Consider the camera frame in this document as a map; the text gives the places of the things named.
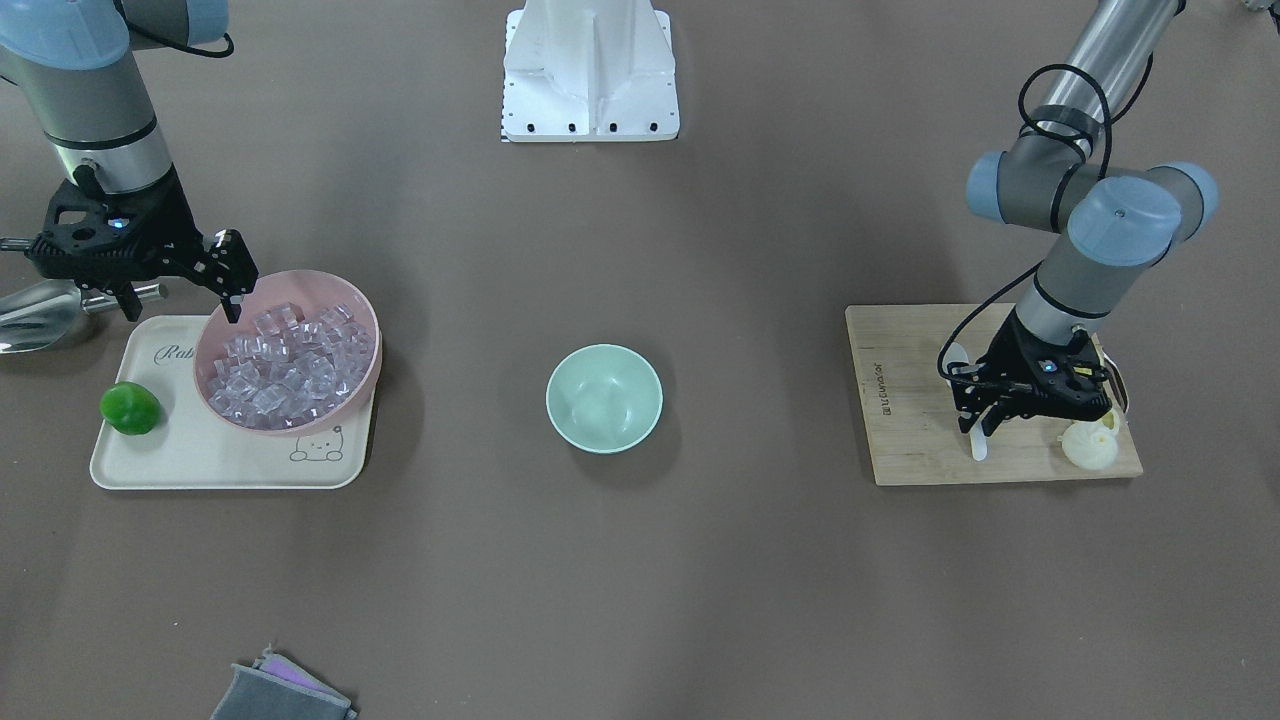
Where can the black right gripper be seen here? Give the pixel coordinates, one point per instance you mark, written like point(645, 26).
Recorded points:
point(167, 216)

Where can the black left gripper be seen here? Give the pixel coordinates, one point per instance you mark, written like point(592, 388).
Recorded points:
point(1012, 348)

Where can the white ceramic spoon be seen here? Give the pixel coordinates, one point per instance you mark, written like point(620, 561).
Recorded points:
point(979, 445)

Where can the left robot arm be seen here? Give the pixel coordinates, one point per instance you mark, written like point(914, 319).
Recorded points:
point(1111, 225)

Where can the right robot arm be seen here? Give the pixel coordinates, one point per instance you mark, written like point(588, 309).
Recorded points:
point(74, 62)

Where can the pink bowl of ice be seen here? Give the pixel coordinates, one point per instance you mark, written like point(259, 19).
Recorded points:
point(305, 354)

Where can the metal ice scoop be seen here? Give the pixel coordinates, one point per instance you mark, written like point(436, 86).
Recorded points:
point(53, 315)

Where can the mint green bowl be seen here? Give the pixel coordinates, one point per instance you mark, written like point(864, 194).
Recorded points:
point(604, 399)

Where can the wooden cutting board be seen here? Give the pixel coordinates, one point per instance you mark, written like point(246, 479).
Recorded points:
point(911, 422)

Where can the green lime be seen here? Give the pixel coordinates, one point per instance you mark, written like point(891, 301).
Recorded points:
point(130, 409)

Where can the cream rectangular tray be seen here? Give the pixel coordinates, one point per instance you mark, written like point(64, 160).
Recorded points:
point(193, 448)

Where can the grey purple folded cloth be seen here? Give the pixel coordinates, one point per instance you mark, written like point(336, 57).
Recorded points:
point(276, 687)

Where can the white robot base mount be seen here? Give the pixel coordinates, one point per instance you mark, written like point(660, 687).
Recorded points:
point(589, 71)

